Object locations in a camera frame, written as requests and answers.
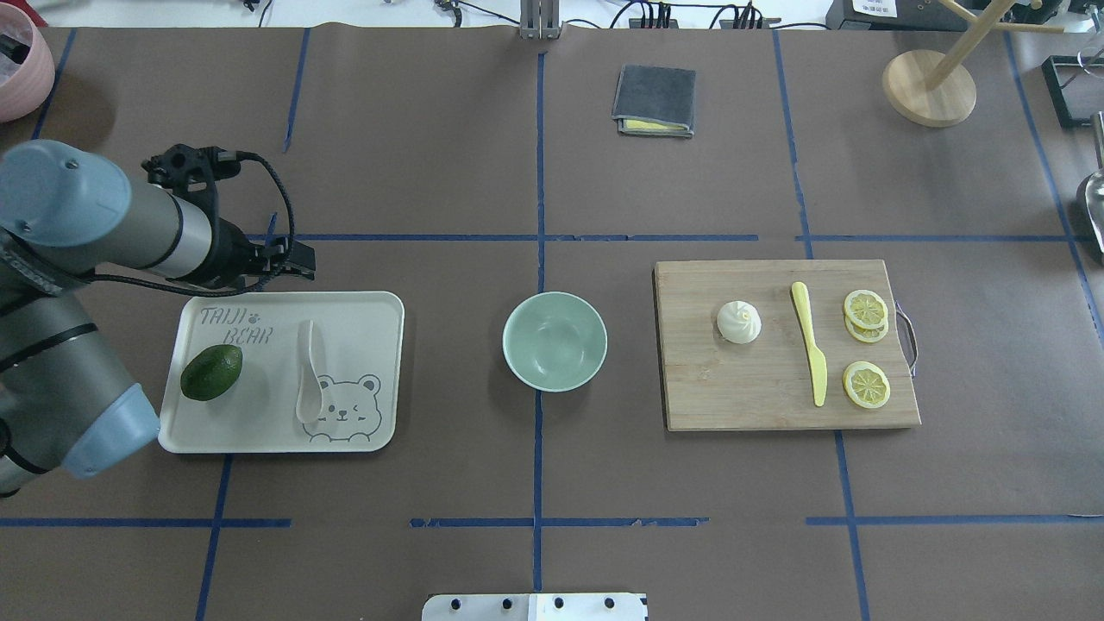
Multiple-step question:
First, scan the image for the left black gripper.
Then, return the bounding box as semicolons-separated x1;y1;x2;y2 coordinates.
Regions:
226;235;317;285

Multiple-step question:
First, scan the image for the white ceramic spoon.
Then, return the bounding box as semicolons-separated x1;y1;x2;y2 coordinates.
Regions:
295;322;323;425

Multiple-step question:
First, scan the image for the white steamed bun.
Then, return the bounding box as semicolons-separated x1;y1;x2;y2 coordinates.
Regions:
715;299;762;345

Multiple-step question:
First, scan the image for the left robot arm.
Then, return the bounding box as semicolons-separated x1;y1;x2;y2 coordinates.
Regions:
1;139;316;498

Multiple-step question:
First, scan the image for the green bowl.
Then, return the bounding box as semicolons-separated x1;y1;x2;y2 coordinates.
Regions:
501;292;611;392

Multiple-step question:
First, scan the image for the pink bowl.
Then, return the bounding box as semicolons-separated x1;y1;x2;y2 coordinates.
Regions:
1;3;55;123

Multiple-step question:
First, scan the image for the white bear tray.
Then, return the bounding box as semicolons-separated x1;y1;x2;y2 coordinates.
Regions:
159;292;404;455

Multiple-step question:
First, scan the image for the green avocado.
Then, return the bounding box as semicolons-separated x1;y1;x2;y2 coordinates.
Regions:
180;343;244;402

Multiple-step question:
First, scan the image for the grey folded cloth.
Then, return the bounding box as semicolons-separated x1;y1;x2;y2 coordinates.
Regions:
612;64;697;138

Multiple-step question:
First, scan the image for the wooden cutting board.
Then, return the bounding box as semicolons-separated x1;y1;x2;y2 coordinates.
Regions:
654;260;921;431

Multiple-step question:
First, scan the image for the yellow plastic knife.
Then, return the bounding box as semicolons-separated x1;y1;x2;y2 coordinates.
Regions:
790;280;828;406

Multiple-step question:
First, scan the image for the lemon slice under top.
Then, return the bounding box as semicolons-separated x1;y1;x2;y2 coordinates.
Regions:
843;317;888;343

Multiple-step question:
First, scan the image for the lemon slice lower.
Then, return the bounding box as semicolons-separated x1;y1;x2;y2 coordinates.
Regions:
841;361;892;410

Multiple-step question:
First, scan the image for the wooden mug tree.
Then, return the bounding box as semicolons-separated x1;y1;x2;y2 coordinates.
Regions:
881;1;1065;129

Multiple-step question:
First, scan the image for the black glass rack tray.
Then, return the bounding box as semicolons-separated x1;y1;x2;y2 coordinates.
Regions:
1041;53;1103;129

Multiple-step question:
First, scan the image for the steel scoop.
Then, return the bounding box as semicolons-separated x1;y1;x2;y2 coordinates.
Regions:
1079;110;1103;260

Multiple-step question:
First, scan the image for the metal camera post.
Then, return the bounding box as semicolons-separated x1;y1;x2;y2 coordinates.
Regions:
519;0;562;41

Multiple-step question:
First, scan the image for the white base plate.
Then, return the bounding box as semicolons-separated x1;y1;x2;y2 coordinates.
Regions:
421;591;649;620

